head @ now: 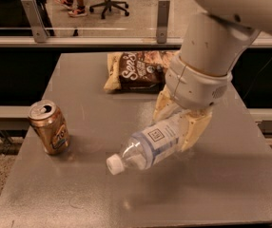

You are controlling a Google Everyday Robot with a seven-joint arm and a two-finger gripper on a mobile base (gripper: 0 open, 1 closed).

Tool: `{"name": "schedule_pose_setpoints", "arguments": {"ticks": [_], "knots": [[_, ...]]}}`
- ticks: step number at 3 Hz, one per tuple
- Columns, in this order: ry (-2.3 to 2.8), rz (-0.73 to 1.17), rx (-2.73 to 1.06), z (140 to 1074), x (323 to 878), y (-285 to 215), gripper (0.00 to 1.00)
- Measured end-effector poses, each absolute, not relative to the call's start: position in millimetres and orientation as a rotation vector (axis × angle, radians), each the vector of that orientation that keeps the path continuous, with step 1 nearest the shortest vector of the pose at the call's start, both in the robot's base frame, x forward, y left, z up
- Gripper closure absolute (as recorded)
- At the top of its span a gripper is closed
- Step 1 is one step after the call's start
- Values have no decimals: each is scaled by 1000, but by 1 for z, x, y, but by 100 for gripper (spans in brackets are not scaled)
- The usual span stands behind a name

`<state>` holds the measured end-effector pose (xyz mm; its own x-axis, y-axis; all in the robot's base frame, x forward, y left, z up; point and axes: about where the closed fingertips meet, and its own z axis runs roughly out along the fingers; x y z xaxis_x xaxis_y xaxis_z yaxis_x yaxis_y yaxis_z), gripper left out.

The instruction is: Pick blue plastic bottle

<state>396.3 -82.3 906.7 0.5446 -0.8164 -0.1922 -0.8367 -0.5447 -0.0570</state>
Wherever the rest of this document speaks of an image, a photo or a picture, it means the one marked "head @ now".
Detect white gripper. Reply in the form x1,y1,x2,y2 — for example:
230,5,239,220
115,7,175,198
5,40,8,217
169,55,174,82
153,53,232,151

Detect clear blue-label plastic bottle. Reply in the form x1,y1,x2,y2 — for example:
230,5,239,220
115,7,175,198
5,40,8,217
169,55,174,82
107,114,189,175

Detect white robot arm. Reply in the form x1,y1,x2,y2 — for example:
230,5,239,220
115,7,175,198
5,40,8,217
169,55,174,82
153,0,272,151

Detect yellow brown snack bag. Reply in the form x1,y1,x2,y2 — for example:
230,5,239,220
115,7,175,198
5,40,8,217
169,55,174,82
104,50,177,92

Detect gold soda can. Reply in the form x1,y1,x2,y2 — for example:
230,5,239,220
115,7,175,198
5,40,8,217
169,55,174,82
29,100,69,155

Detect black office chair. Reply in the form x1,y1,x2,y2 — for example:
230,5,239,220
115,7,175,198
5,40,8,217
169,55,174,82
89,0,129,19

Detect person's feet in sneakers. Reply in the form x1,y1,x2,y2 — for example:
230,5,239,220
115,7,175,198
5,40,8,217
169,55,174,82
55,0,87,17

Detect glass barrier panel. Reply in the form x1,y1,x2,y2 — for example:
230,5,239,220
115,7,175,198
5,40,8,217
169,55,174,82
0,0,202,39

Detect middle metal bracket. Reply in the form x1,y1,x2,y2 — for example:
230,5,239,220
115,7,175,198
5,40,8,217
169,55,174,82
156,0,170,44

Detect metal bracket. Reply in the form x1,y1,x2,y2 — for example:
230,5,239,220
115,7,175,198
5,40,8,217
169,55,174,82
21,0,48,43
156,0,170,44

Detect grey metal rail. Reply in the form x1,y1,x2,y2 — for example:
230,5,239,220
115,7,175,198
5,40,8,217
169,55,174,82
0,36,272,49

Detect left metal bracket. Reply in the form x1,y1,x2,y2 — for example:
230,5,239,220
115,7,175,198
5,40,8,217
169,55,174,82
21,0,48,43

